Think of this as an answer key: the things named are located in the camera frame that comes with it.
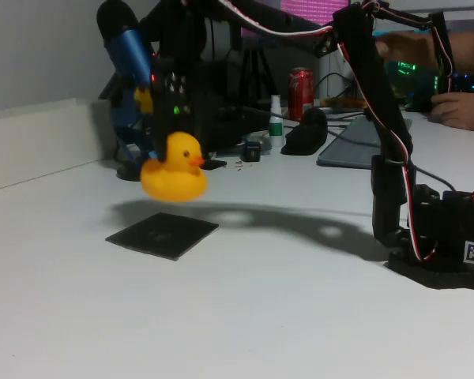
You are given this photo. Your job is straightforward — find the yellow rubber duck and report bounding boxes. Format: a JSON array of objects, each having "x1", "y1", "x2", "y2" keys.
[{"x1": 140, "y1": 131, "x2": 209, "y2": 204}]

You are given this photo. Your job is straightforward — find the black leader arm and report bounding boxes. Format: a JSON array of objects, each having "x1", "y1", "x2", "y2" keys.
[{"x1": 361, "y1": 0, "x2": 457, "y2": 94}]

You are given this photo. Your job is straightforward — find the person's right forearm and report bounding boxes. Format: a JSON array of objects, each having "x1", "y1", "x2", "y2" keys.
[{"x1": 434, "y1": 30, "x2": 474, "y2": 74}]

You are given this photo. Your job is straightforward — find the black robot arm with base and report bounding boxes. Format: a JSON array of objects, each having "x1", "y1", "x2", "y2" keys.
[{"x1": 153, "y1": 0, "x2": 474, "y2": 293}]

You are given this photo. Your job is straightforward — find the black square pad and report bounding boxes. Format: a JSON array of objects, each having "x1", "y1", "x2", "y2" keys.
[{"x1": 104, "y1": 212, "x2": 220, "y2": 262}]

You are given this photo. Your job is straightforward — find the person's right hand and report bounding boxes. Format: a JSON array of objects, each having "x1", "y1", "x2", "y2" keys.
[{"x1": 374, "y1": 32, "x2": 439, "y2": 66}]

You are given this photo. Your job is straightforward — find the person's left hand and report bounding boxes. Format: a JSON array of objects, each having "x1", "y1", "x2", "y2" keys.
[{"x1": 430, "y1": 88, "x2": 474, "y2": 131}]

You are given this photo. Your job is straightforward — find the black electronic desk device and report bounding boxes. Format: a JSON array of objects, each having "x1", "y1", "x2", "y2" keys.
[{"x1": 189, "y1": 94, "x2": 269, "y2": 153}]

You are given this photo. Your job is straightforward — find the small black stand base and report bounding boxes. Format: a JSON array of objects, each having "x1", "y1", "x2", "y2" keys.
[{"x1": 201, "y1": 157, "x2": 228, "y2": 171}]

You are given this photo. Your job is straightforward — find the blue desktop microphone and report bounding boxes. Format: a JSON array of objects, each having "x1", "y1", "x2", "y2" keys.
[{"x1": 96, "y1": 0, "x2": 171, "y2": 182}]

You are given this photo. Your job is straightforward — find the white plastic packet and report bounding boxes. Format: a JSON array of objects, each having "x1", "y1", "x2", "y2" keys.
[{"x1": 243, "y1": 131, "x2": 272, "y2": 153}]

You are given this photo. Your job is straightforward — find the black tripod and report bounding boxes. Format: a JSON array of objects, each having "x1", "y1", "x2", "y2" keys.
[{"x1": 239, "y1": 47, "x2": 280, "y2": 115}]

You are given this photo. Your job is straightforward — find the white spray bottle green label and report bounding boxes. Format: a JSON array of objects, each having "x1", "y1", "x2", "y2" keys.
[{"x1": 269, "y1": 94, "x2": 284, "y2": 148}]

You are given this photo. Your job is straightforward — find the red soda can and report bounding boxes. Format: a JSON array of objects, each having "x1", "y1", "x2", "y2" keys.
[{"x1": 288, "y1": 66, "x2": 315, "y2": 122}]

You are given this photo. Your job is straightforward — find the black vertical mouse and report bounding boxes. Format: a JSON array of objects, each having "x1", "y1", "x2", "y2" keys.
[{"x1": 280, "y1": 107, "x2": 328, "y2": 156}]

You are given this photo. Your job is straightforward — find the grey flat keyboard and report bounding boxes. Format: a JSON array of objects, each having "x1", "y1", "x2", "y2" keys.
[{"x1": 317, "y1": 116, "x2": 414, "y2": 170}]

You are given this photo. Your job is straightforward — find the computer monitor with purple screen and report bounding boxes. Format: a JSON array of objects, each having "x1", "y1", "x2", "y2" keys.
[{"x1": 240, "y1": 0, "x2": 352, "y2": 40}]

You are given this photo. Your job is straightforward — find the white PC case with lights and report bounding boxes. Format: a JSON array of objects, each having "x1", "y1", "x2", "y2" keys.
[{"x1": 378, "y1": 27, "x2": 474, "y2": 111}]

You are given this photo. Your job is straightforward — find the yellow wrist camera mount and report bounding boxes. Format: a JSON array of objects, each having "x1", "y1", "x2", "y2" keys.
[{"x1": 134, "y1": 87, "x2": 154, "y2": 114}]

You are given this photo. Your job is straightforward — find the black arched desk cable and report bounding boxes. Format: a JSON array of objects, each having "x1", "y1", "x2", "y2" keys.
[{"x1": 314, "y1": 72, "x2": 355, "y2": 99}]

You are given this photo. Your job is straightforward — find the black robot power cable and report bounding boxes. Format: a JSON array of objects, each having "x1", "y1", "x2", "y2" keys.
[{"x1": 413, "y1": 165, "x2": 457, "y2": 193}]

